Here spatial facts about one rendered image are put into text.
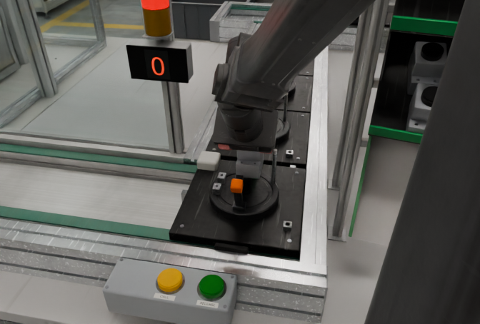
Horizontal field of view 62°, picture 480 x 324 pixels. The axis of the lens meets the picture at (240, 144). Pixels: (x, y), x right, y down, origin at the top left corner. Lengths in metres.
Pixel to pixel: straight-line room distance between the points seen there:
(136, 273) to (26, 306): 0.24
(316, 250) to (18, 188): 0.68
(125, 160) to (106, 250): 0.29
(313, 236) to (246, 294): 0.16
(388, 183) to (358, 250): 0.21
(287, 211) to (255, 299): 0.17
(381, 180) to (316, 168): 0.23
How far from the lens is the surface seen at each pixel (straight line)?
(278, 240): 0.74
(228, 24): 1.90
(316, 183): 0.90
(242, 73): 0.43
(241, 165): 0.72
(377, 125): 0.65
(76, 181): 1.02
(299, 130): 1.04
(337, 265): 0.87
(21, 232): 0.88
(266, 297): 0.74
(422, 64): 0.66
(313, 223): 0.81
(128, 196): 0.94
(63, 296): 0.87
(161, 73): 0.82
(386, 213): 0.75
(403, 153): 0.77
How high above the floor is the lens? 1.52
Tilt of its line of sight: 34 degrees down
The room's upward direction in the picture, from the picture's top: straight up
